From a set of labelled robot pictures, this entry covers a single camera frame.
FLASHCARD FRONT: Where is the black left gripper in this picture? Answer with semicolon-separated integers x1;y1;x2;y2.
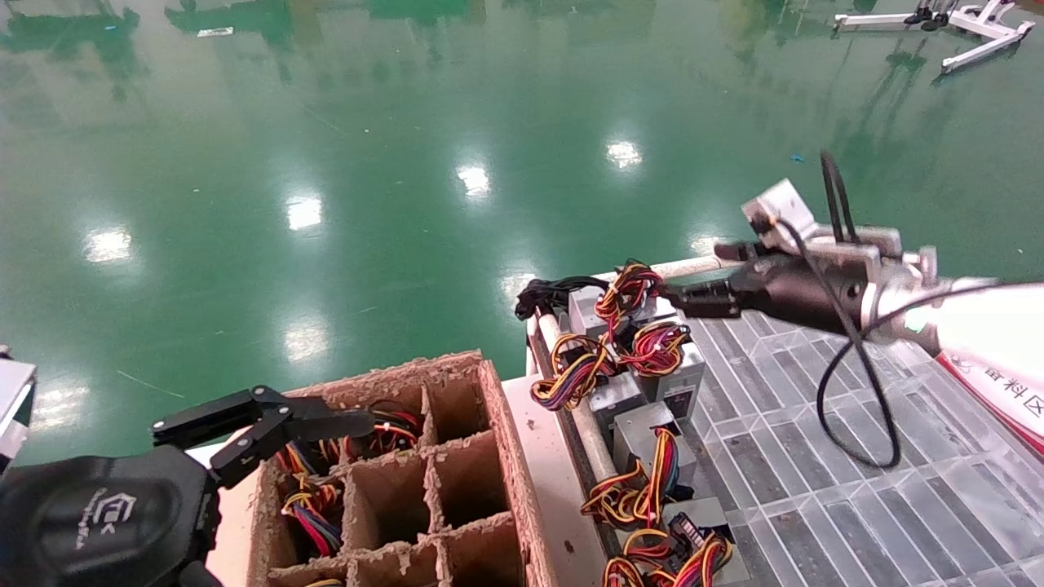
0;444;225;587

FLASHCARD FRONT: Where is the white sign red Chinese text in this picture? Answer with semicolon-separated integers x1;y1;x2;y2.
936;351;1044;457

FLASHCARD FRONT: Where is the clear acrylic grid tray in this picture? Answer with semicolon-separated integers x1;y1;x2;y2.
652;277;1044;587

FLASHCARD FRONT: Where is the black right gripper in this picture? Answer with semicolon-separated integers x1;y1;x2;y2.
662;241;869;337

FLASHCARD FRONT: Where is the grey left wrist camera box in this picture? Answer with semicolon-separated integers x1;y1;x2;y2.
0;359;38;474

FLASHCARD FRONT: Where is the white stand base with casters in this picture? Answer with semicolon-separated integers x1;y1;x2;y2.
832;0;1035;76

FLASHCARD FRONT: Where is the black cable bundle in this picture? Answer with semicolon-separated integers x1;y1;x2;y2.
514;276;613;320

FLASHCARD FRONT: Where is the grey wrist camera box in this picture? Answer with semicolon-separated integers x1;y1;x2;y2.
0;359;38;474
741;179;904;255

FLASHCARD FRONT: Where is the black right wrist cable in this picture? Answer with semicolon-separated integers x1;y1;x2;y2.
771;151;1004;470

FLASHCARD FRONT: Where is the brown cardboard divider box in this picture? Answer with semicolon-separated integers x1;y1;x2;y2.
245;351;560;587

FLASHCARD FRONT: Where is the cart frame with white rods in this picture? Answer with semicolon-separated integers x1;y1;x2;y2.
522;254;947;587

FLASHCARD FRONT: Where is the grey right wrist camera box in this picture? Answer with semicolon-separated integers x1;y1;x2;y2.
741;179;904;255

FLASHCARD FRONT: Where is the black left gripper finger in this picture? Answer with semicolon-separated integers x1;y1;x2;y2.
149;386;376;490

